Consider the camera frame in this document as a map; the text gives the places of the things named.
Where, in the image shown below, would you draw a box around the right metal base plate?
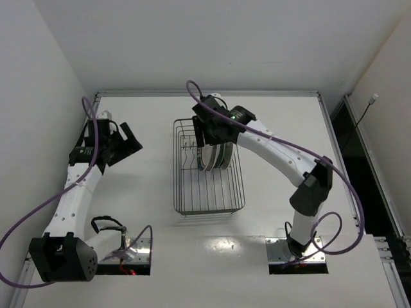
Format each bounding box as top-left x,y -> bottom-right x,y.
265,237 -> 326,265

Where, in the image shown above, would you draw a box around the metal base plate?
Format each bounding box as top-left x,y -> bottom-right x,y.
99,225 -> 153,266
265,237 -> 326,265

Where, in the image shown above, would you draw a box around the grey wire dish rack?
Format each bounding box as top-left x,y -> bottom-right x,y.
173,118 -> 245,216

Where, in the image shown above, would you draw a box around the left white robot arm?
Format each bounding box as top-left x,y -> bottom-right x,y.
29,110 -> 142,283

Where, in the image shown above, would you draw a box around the small blue patterned plate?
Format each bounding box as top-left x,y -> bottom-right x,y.
214,143 -> 227,168

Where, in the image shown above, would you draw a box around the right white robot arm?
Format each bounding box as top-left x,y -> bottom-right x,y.
192,95 -> 333,258

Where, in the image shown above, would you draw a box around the white plate thin green rings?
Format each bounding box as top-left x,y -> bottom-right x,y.
207,144 -> 222,171

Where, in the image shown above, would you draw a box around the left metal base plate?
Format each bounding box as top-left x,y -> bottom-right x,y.
99,225 -> 153,266

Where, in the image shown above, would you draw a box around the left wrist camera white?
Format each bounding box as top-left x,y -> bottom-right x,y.
97,110 -> 112,121

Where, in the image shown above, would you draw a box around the black wall cable white plug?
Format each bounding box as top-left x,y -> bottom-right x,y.
341,93 -> 379,153

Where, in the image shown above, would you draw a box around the green red rim plate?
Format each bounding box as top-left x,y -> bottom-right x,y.
197,145 -> 213,171
222,142 -> 234,169

